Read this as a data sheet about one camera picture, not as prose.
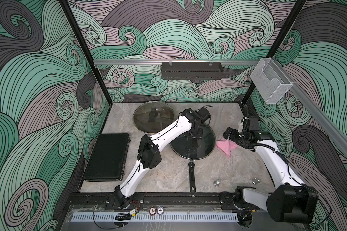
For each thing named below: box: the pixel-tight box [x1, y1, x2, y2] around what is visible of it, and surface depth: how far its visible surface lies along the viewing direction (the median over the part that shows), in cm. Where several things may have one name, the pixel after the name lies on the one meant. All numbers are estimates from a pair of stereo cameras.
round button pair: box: [148, 205, 165, 216], surface depth 72 cm
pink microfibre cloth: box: [215, 136, 240, 159], surface depth 92 cm
